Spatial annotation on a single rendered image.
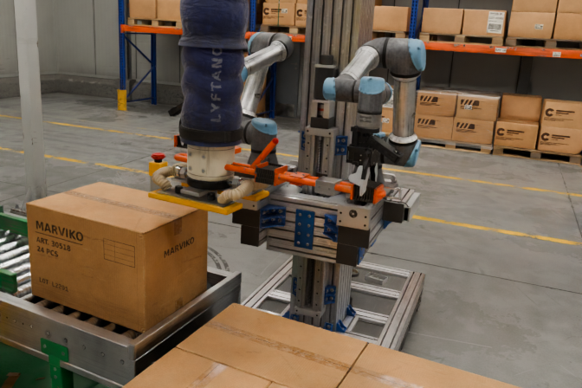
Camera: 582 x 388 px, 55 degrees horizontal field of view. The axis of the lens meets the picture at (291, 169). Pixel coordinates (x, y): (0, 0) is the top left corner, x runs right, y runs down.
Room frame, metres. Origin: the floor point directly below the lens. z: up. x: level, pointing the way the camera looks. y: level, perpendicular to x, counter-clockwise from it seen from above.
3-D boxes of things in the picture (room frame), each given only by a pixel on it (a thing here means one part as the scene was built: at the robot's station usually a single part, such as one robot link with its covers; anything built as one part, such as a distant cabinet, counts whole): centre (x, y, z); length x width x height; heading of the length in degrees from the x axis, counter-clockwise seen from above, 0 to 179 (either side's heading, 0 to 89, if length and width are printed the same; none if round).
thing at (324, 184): (1.76, -0.12, 1.18); 0.07 x 0.07 x 0.04; 64
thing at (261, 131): (2.51, 0.14, 1.20); 0.13 x 0.12 x 0.14; 54
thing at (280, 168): (1.86, 0.07, 1.19); 0.10 x 0.08 x 0.06; 154
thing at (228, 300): (2.00, 0.36, 0.48); 0.70 x 0.03 x 0.15; 154
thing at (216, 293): (2.00, 0.36, 0.58); 0.70 x 0.03 x 0.06; 154
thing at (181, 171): (1.97, 0.29, 1.12); 0.34 x 0.25 x 0.06; 64
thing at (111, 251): (2.16, 0.69, 0.75); 0.60 x 0.40 x 0.40; 64
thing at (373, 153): (1.72, -0.23, 1.33); 0.09 x 0.08 x 0.12; 63
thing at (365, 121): (1.71, -0.23, 1.41); 0.08 x 0.08 x 0.05
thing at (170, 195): (1.88, 0.33, 1.08); 0.34 x 0.10 x 0.05; 64
